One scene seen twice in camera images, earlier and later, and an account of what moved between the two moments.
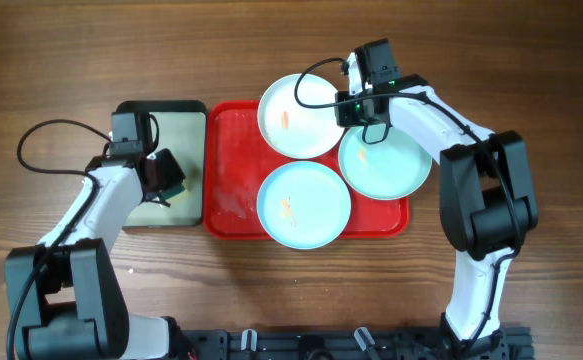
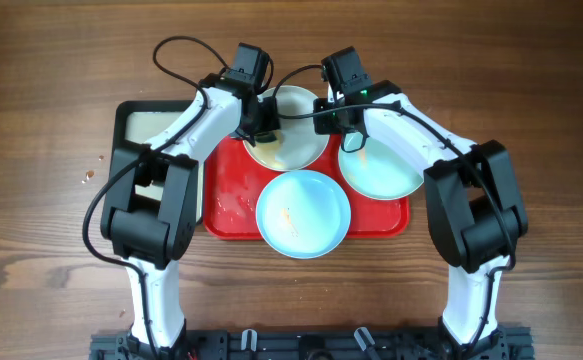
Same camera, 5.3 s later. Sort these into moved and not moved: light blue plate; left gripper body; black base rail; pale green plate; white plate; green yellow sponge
Moved: left gripper body; green yellow sponge; light blue plate; white plate
Not moved: pale green plate; black base rail
